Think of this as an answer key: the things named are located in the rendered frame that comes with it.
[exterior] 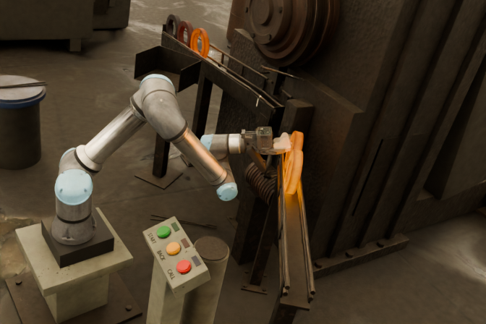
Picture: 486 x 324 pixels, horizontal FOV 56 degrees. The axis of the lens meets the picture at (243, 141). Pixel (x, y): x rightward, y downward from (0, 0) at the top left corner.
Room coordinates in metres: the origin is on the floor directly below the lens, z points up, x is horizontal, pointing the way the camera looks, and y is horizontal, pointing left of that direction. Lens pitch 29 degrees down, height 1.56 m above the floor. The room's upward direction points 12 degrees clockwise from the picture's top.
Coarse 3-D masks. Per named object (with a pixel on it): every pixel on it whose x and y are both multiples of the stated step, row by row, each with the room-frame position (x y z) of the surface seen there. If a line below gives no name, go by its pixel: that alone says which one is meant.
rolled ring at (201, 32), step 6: (198, 30) 2.56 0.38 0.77; (204, 30) 2.55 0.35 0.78; (192, 36) 2.61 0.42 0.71; (198, 36) 2.61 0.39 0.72; (204, 36) 2.51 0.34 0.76; (192, 42) 2.60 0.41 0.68; (204, 42) 2.49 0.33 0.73; (192, 48) 2.59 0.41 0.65; (204, 48) 2.48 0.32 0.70; (204, 54) 2.49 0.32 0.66
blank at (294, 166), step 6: (294, 150) 1.38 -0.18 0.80; (300, 150) 1.39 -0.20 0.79; (294, 156) 1.34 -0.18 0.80; (300, 156) 1.35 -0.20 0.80; (288, 162) 1.43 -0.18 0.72; (294, 162) 1.32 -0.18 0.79; (300, 162) 1.32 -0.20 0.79; (288, 168) 1.40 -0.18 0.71; (294, 168) 1.31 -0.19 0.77; (300, 168) 1.31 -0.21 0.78; (288, 174) 1.38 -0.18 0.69; (294, 174) 1.29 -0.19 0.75; (300, 174) 1.30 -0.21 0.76; (288, 180) 1.31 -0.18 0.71; (294, 180) 1.29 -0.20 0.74; (288, 186) 1.29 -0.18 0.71; (294, 186) 1.29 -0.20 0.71; (288, 192) 1.31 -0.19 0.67; (294, 192) 1.30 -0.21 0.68
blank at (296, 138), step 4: (296, 132) 1.52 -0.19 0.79; (300, 132) 1.54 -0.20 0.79; (292, 136) 1.55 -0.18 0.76; (296, 136) 1.50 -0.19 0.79; (300, 136) 1.51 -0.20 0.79; (292, 140) 1.52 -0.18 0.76; (296, 140) 1.48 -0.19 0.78; (300, 140) 1.49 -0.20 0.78; (292, 144) 1.50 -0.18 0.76; (296, 144) 1.47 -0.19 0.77; (300, 144) 1.47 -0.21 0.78; (292, 148) 1.47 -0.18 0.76; (296, 148) 1.46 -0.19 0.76; (300, 148) 1.46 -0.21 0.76; (288, 152) 1.54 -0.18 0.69; (288, 156) 1.53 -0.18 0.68; (288, 160) 1.48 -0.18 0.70; (284, 164) 1.52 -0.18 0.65; (284, 168) 1.50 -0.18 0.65
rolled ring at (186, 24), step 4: (180, 24) 2.74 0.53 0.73; (184, 24) 2.70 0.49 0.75; (188, 24) 2.68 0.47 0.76; (180, 28) 2.74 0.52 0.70; (184, 28) 2.76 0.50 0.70; (188, 28) 2.65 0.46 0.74; (192, 28) 2.67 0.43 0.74; (180, 32) 2.75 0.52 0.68; (188, 32) 2.65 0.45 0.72; (180, 36) 2.75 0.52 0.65; (188, 36) 2.64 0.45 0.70; (180, 40) 2.74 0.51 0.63; (188, 40) 2.64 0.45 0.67; (180, 44) 2.72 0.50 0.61; (184, 44) 2.73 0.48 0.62; (188, 44) 2.63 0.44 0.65
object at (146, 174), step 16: (160, 48) 2.32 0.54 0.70; (144, 64) 2.21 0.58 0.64; (160, 64) 2.32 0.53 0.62; (176, 64) 2.29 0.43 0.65; (192, 64) 2.16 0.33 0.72; (176, 80) 2.19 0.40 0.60; (192, 80) 2.18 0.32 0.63; (160, 144) 2.15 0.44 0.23; (160, 160) 2.15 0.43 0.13; (144, 176) 2.12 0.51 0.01; (160, 176) 2.14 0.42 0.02; (176, 176) 2.19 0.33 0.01
